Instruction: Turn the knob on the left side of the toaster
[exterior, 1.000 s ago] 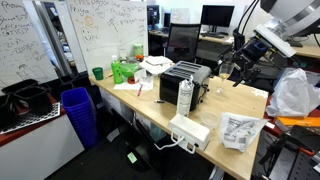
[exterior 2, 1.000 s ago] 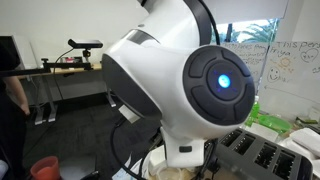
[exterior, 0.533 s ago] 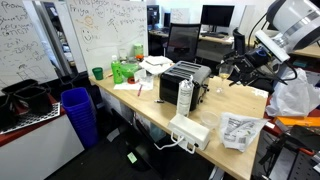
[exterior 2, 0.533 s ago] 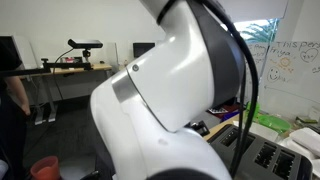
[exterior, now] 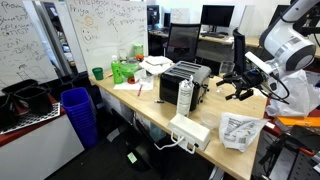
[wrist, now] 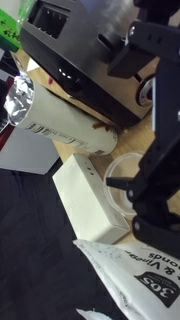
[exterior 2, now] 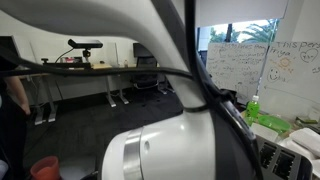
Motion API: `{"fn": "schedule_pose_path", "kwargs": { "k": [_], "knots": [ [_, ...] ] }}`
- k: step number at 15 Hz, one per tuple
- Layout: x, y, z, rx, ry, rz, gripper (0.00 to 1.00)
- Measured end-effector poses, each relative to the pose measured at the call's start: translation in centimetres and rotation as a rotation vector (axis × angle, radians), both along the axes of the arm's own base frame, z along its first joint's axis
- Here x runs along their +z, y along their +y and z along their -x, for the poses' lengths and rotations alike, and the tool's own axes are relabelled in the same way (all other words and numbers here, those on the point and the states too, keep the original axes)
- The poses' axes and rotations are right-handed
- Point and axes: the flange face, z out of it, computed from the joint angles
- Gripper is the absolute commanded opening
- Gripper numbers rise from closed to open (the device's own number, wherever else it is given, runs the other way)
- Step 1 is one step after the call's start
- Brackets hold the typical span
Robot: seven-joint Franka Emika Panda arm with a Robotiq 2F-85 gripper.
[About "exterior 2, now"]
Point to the person hand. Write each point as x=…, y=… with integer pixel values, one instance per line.
x=26, y=108

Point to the black slot toaster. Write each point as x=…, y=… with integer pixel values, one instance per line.
x=283, y=160

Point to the bare person forearm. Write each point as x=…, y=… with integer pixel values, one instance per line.
x=15, y=88

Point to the person dark clothing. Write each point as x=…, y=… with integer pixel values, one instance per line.
x=10, y=140

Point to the red plastic cup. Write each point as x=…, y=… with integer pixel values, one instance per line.
x=45, y=168

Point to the wooden office desk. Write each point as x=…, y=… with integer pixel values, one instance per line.
x=100, y=66

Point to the small clear desk bottle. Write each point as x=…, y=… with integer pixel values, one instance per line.
x=125, y=63

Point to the black office chair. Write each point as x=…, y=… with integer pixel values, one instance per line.
x=145, y=63

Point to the whiteboard with dense writing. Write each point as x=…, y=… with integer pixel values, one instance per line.
x=233, y=66

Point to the white roller blind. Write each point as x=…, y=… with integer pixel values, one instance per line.
x=240, y=11

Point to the white rectangular box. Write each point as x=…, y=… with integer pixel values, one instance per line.
x=263, y=131

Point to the green plastic bowl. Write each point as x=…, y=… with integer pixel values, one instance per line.
x=274, y=122

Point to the whiteboard with smiley drawings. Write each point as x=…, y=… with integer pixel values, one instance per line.
x=293, y=83

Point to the dark green flat object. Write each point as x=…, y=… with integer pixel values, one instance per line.
x=306, y=120

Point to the white folded cloth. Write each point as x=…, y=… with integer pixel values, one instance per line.
x=306, y=140

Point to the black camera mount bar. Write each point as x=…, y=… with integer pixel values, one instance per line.
x=66, y=65

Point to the black stereo camera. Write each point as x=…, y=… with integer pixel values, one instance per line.
x=85, y=43

